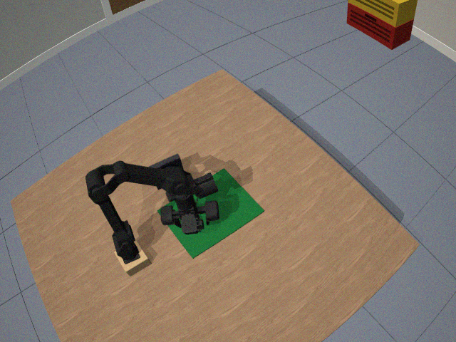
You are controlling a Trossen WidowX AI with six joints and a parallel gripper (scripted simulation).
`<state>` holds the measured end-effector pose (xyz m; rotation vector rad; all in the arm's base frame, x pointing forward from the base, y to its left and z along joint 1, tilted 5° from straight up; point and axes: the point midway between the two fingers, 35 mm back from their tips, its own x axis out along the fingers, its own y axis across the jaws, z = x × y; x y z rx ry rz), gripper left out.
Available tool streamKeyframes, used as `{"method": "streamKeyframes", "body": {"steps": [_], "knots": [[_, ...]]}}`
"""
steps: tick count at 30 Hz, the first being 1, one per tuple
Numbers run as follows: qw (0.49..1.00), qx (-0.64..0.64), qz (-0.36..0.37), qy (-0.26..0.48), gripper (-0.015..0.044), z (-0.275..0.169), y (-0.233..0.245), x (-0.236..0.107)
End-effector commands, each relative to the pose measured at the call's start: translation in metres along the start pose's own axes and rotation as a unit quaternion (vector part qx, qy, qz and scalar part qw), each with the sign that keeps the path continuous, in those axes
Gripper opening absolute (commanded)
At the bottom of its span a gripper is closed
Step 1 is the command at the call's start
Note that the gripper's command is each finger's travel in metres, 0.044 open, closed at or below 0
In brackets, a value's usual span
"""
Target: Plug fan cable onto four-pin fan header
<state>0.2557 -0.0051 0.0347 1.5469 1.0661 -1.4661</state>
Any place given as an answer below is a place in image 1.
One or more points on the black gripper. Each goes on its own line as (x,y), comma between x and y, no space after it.
(171,217)

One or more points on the green flat board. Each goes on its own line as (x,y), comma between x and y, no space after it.
(236,208)

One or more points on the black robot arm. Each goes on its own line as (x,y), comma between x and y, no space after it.
(178,184)

